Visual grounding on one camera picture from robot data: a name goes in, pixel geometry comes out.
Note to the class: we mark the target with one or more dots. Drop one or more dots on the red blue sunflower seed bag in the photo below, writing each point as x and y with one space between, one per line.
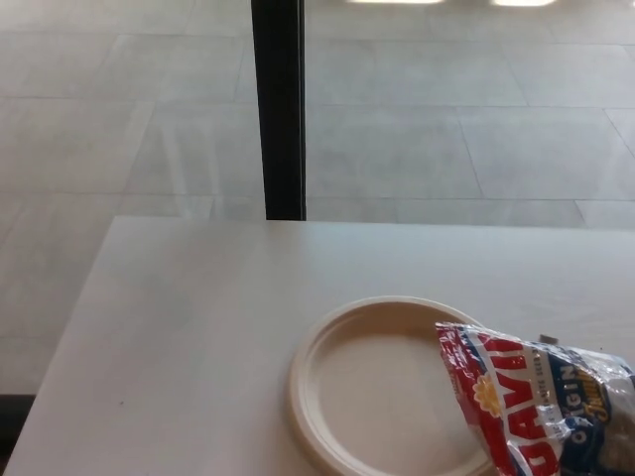
501 396

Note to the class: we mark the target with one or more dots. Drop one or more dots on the cream round paper plate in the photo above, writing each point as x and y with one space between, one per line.
377 377

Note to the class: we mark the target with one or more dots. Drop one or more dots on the single stray sunflower seed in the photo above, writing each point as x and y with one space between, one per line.
548 338

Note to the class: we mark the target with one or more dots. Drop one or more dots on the black vertical window frame post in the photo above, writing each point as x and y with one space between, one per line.
279 109

